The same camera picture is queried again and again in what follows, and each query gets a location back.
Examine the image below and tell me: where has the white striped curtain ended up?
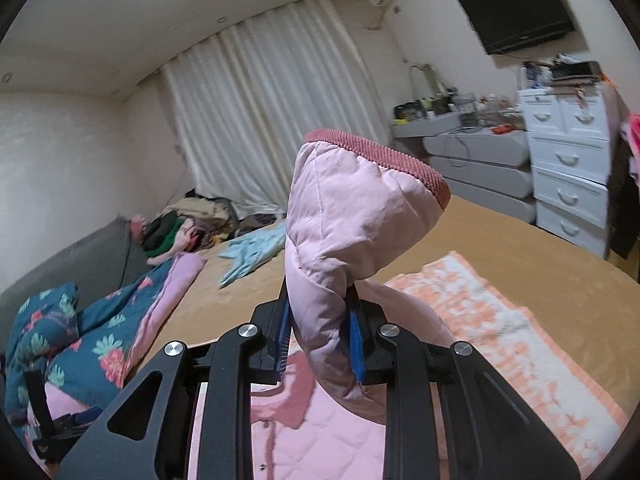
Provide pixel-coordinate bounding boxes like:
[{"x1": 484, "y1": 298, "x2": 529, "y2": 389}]
[{"x1": 162, "y1": 0, "x2": 390, "y2": 214}]

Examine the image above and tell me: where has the tan bed sheet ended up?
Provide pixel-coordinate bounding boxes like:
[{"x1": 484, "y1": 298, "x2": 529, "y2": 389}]
[{"x1": 150, "y1": 197, "x2": 639, "y2": 413}]

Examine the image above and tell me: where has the blue floral comforter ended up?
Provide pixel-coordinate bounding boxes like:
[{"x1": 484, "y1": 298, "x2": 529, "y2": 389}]
[{"x1": 4, "y1": 252, "x2": 205, "y2": 442}]

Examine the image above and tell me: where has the pink quilted jacket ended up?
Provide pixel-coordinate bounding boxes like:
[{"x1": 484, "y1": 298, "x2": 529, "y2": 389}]
[{"x1": 186, "y1": 128, "x2": 452, "y2": 480}]

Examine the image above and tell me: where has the pile of clothes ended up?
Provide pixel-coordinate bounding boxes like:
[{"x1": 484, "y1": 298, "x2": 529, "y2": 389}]
[{"x1": 129, "y1": 190, "x2": 282, "y2": 266}]

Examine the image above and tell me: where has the pink cartoon towel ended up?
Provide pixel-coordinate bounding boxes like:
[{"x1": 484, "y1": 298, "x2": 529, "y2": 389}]
[{"x1": 622, "y1": 113, "x2": 640, "y2": 188}]

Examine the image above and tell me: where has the light blue garment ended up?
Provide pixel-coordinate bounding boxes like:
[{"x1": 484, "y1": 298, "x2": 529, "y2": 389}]
[{"x1": 218, "y1": 221, "x2": 285, "y2": 288}]

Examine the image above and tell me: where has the orange plaid fleece blanket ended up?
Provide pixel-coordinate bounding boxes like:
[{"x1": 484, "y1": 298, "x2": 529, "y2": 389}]
[{"x1": 386, "y1": 252, "x2": 628, "y2": 478}]

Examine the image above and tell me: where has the black flat television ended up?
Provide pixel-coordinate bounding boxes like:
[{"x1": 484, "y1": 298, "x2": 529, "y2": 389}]
[{"x1": 458, "y1": 0, "x2": 575, "y2": 55}]

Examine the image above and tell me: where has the white drawer chest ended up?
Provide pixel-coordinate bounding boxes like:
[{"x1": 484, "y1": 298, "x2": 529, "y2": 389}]
[{"x1": 518, "y1": 82, "x2": 620, "y2": 259}]

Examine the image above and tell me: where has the grey wall shelf unit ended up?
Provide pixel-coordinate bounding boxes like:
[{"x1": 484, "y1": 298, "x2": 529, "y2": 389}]
[{"x1": 392, "y1": 113, "x2": 536, "y2": 224}]

